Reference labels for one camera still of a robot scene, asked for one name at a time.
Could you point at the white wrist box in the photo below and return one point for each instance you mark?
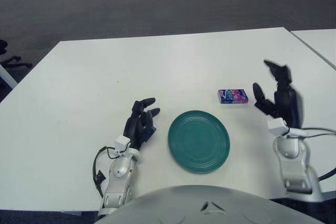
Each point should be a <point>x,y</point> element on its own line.
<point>277,126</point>
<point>122,144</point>

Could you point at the grey robot torso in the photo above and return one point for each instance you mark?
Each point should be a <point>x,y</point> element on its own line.
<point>204,208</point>

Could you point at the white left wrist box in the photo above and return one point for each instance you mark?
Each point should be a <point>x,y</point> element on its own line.
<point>122,144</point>

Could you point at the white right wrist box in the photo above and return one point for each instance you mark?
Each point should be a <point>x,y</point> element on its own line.
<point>277,126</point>

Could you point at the purple gum box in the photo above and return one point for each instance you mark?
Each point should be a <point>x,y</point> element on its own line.
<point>233,96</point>

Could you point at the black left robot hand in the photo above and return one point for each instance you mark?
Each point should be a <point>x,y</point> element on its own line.
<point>135,127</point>

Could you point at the black office chair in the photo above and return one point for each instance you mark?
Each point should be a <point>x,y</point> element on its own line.
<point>10,61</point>

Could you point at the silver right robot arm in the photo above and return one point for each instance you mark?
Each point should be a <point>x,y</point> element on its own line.
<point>291,155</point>

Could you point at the teal ceramic plate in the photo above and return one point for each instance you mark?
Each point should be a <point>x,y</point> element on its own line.
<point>199,142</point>

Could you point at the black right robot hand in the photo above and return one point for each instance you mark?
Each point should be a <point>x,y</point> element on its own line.
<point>288,103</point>

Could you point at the white table leg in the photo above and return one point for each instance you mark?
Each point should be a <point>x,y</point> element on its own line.
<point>8,75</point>

